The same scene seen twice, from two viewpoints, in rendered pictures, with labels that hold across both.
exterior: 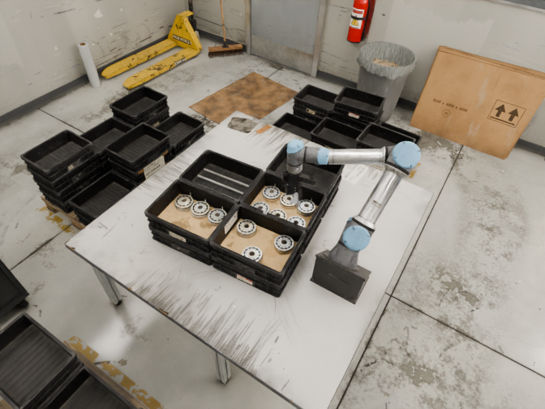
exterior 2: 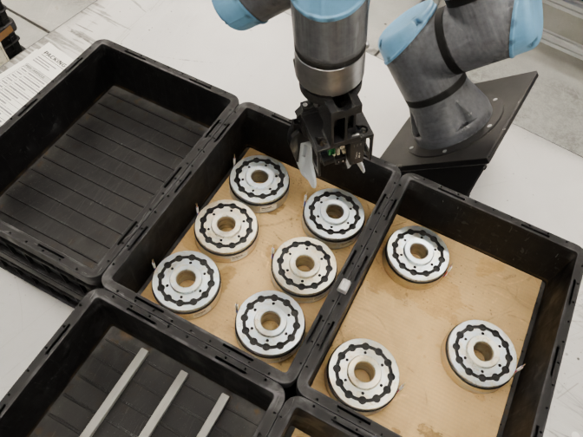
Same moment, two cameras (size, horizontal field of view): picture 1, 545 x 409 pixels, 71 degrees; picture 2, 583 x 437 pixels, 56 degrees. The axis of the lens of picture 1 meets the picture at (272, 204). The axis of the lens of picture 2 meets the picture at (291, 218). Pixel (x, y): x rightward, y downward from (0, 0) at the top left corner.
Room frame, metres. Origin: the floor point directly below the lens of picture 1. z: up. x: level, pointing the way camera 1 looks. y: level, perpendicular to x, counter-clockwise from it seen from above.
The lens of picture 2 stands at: (1.42, 0.37, 1.62)
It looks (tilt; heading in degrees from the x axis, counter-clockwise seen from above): 58 degrees down; 267
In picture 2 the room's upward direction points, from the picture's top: 7 degrees clockwise
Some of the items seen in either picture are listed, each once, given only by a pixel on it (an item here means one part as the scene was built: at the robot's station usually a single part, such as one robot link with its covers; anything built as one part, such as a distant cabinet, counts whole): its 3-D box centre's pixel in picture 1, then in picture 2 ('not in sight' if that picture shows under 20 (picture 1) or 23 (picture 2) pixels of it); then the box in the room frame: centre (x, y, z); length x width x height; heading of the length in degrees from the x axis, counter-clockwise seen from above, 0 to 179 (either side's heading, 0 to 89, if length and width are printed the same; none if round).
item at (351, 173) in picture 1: (341, 166); (23, 101); (2.00, -0.46, 0.70); 0.33 x 0.23 x 0.01; 60
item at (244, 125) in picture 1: (241, 123); not in sight; (2.41, 0.27, 0.71); 0.22 x 0.19 x 0.01; 60
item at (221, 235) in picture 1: (258, 243); (441, 329); (1.17, 0.06, 0.87); 0.40 x 0.30 x 0.11; 66
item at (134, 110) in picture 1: (143, 122); not in sight; (2.81, 1.20, 0.37); 0.40 x 0.30 x 0.45; 150
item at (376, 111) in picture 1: (354, 120); not in sight; (3.04, -0.72, 0.37); 0.42 x 0.34 x 0.46; 60
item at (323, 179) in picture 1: (305, 174); (107, 165); (1.72, -0.18, 0.87); 0.40 x 0.30 x 0.11; 66
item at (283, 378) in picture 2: (284, 200); (263, 225); (1.44, -0.06, 0.92); 0.40 x 0.30 x 0.02; 66
